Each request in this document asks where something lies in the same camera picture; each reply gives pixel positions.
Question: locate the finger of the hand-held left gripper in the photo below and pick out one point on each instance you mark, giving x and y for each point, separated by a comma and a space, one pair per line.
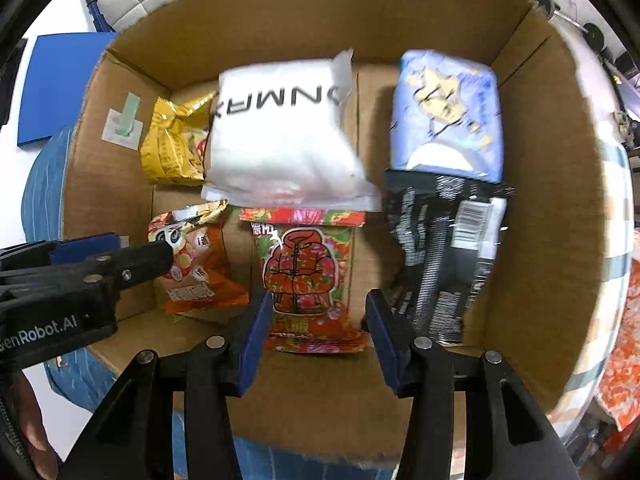
145, 260
85, 249

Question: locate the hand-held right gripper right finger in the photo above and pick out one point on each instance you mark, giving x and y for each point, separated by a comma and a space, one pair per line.
385, 345

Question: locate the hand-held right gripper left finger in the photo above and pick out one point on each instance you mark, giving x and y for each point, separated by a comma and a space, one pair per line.
255, 340

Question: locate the orange snack packet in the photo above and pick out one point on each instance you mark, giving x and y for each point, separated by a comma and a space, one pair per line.
192, 270

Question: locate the red floral snack packet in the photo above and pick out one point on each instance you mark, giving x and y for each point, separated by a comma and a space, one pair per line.
300, 270

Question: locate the cardboard box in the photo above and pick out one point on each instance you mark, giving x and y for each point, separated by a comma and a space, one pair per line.
330, 410

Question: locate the black snack packet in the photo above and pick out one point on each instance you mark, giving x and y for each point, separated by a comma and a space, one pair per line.
445, 260

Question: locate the yellow snack packet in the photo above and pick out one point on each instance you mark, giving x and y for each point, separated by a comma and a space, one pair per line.
170, 145

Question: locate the white soft pack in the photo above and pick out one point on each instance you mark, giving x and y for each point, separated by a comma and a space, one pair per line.
280, 135

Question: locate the blue tissue pack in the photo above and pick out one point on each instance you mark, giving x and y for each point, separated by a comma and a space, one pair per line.
445, 115

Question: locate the person's left hand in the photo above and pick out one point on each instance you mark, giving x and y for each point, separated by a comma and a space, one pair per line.
35, 430

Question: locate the blue striped bedsheet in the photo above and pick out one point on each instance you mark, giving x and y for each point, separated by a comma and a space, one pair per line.
45, 185

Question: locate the blue foam mat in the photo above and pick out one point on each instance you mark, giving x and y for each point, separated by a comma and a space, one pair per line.
60, 85

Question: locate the orange floral blanket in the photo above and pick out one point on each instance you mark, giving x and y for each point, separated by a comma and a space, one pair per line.
622, 370

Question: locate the plaid blanket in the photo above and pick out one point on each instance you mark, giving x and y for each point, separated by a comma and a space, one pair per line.
615, 240

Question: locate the short barbell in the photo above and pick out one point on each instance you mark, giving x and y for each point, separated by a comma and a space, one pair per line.
567, 17

